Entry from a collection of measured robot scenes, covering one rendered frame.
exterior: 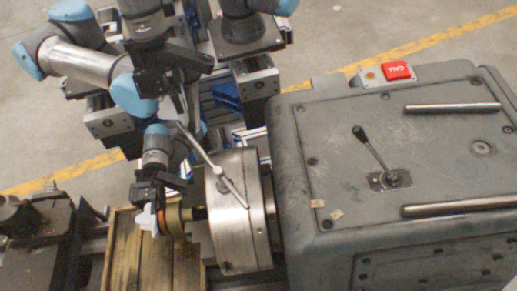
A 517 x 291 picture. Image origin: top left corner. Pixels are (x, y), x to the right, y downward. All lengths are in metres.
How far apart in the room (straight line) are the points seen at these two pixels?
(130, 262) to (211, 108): 0.62
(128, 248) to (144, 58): 0.67
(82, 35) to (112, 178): 1.50
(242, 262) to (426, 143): 0.48
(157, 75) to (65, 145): 2.26
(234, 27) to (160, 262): 0.75
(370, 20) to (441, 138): 2.56
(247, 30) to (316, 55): 1.82
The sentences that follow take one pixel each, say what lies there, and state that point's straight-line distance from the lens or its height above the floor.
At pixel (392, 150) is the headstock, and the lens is 0.95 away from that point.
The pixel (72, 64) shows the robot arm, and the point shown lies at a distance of 1.16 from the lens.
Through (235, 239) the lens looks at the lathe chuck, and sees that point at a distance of 0.93.
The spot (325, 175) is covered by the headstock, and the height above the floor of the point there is 1.26.
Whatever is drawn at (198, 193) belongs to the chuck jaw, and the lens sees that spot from 1.04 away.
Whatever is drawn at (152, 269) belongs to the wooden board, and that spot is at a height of 0.89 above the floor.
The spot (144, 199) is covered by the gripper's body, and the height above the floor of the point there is 1.11.
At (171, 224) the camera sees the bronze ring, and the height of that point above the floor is 1.11.
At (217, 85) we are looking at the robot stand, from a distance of 1.46.
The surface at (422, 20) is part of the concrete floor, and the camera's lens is 3.53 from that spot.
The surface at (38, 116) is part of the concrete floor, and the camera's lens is 3.39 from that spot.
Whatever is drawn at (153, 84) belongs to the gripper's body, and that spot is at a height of 1.46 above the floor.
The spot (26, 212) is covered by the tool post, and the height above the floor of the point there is 1.09.
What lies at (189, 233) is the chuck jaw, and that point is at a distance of 1.04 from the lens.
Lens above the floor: 1.99
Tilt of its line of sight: 50 degrees down
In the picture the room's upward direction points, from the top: 11 degrees counter-clockwise
